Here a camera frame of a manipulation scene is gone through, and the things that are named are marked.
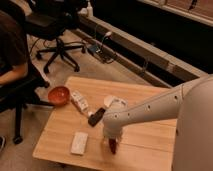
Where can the white cup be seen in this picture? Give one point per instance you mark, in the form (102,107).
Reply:
(108,100)

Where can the seated person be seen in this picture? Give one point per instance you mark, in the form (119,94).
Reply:
(14,56)

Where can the red bowl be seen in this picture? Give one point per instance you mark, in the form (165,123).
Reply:
(59,95)

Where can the black rectangular device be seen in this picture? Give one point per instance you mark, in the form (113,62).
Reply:
(96,117)

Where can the red chili pepper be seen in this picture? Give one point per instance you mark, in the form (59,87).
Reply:
(113,145)

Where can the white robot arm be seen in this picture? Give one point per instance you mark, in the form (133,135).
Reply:
(191,104)

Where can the black office chair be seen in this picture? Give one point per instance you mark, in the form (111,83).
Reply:
(48,20)

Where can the white sponge block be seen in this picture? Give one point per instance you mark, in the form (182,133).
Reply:
(79,143)

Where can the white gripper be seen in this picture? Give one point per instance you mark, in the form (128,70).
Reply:
(112,133)

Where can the white snack packet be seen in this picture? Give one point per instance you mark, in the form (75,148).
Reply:
(79,102)

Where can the blue power box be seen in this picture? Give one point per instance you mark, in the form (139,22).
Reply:
(93,49)

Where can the white spray bottle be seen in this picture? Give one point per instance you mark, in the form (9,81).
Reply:
(89,9)

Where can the black chair under person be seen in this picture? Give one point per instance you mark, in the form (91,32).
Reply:
(17,94)

